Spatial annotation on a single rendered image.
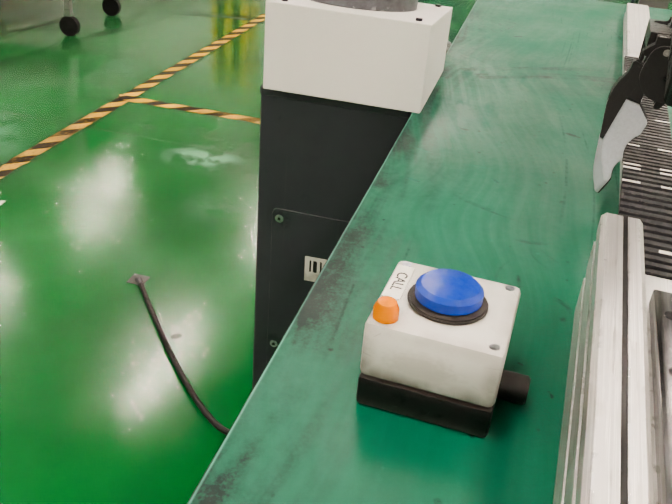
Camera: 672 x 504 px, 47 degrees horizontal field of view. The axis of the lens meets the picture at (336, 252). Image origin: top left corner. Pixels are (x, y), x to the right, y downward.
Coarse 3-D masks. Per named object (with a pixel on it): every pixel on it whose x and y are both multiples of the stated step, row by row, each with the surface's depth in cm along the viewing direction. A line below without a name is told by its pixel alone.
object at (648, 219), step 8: (624, 208) 67; (624, 216) 66; (632, 216) 66; (640, 216) 67; (648, 216) 66; (656, 216) 66; (664, 216) 66; (648, 224) 66; (656, 224) 65; (664, 224) 65
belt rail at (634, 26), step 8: (632, 8) 146; (640, 8) 147; (648, 8) 148; (624, 16) 150; (632, 16) 140; (640, 16) 140; (648, 16) 141; (624, 24) 143; (632, 24) 134; (640, 24) 134; (624, 32) 137; (632, 32) 128; (640, 32) 128; (624, 40) 131; (632, 40) 123; (640, 40) 123; (624, 48) 125; (632, 48) 118; (640, 48) 118; (624, 56) 121; (632, 56) 114
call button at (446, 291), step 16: (432, 272) 46; (448, 272) 46; (416, 288) 45; (432, 288) 44; (448, 288) 44; (464, 288) 44; (480, 288) 45; (432, 304) 44; (448, 304) 43; (464, 304) 43; (480, 304) 44
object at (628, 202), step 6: (624, 198) 68; (630, 198) 68; (636, 198) 68; (624, 204) 68; (630, 204) 68; (636, 204) 68; (642, 204) 68; (648, 204) 68; (654, 204) 68; (660, 204) 68; (666, 204) 68; (642, 210) 67; (648, 210) 67; (654, 210) 67; (660, 210) 67; (666, 210) 67
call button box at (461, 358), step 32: (384, 288) 47; (512, 288) 47; (416, 320) 44; (448, 320) 43; (480, 320) 44; (512, 320) 45; (384, 352) 44; (416, 352) 43; (448, 352) 42; (480, 352) 42; (384, 384) 45; (416, 384) 44; (448, 384) 43; (480, 384) 42; (512, 384) 46; (416, 416) 45; (448, 416) 44; (480, 416) 43
